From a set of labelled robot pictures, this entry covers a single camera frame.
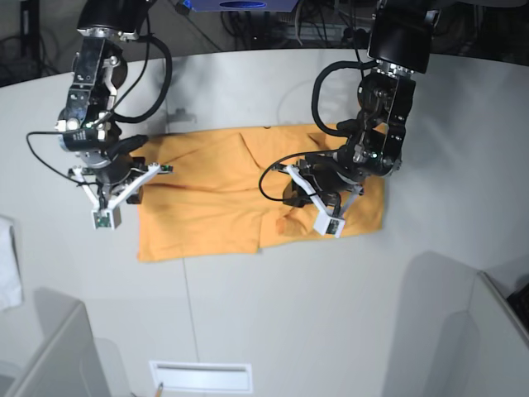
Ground right grey partition panel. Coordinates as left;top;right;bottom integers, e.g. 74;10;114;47
431;273;528;396

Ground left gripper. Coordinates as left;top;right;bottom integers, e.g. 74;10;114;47
283;154;363;208

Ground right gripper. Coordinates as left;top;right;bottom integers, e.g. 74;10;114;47
80;136;149;204

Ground white table slot plate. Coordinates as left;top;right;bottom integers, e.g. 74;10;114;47
149;361;254;394

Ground grey partition panel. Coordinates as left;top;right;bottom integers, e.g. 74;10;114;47
5;301;111;396
431;273;528;396

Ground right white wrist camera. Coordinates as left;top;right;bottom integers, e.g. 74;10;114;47
69;163;173;230

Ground pencil at bottom edge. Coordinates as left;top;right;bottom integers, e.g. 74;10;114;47
155;383;164;397

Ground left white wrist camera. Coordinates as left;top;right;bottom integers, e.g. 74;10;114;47
273;162;364;238

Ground camera black cable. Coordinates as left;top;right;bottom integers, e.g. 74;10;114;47
26;131;104;208
258;151;344;218

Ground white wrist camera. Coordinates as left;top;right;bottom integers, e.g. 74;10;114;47
273;162;364;238
69;163;173;230

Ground yellow orange T-shirt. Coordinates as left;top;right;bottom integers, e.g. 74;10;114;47
130;122;386;264

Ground white cloth at left edge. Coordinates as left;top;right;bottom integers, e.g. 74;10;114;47
0;217;23;311

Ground left grey partition panel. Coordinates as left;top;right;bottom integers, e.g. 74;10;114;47
5;301;111;396

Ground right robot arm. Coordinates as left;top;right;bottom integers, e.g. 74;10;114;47
55;1;173;208

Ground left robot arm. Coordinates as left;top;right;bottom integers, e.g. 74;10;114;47
280;1;438;208

